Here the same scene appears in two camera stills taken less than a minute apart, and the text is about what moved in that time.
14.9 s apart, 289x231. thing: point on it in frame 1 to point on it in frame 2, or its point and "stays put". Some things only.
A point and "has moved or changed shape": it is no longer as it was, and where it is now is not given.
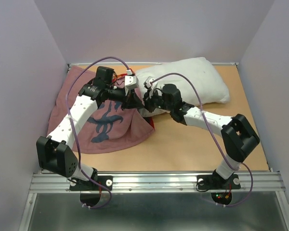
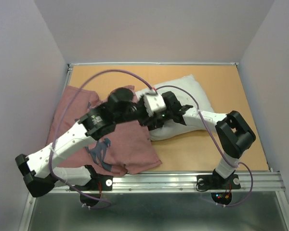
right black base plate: [216, 182] stays put
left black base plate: [77, 184] stays put
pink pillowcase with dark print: [110, 128] has moved or changed shape
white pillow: [199, 83] to [187, 90]
